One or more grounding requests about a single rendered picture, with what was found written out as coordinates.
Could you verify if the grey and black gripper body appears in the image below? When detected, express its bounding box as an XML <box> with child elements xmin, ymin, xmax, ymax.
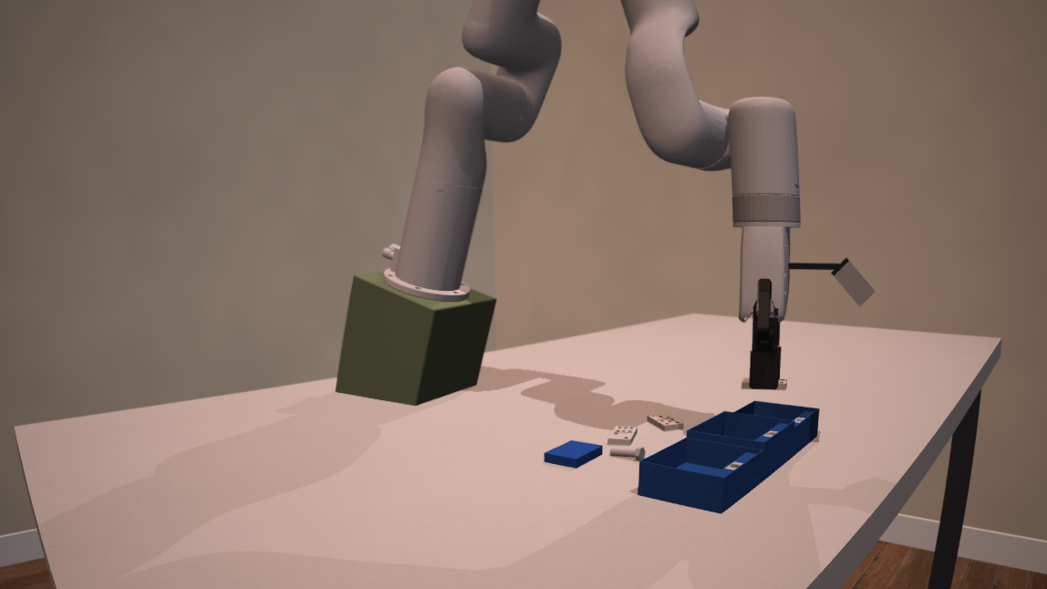
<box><xmin>733</xmin><ymin>222</ymin><xmax>801</xmax><ymax>323</ymax></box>

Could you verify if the grey hex-head bolt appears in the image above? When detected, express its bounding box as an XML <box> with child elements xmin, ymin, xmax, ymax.
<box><xmin>610</xmin><ymin>447</ymin><xmax>646</xmax><ymax>461</ymax></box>

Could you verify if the blue rack of bins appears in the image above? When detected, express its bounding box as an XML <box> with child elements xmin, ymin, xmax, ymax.
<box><xmin>638</xmin><ymin>400</ymin><xmax>819</xmax><ymax>514</ymax></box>

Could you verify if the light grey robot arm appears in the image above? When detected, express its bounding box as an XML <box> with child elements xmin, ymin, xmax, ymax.
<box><xmin>382</xmin><ymin>0</ymin><xmax>875</xmax><ymax>305</ymax></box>

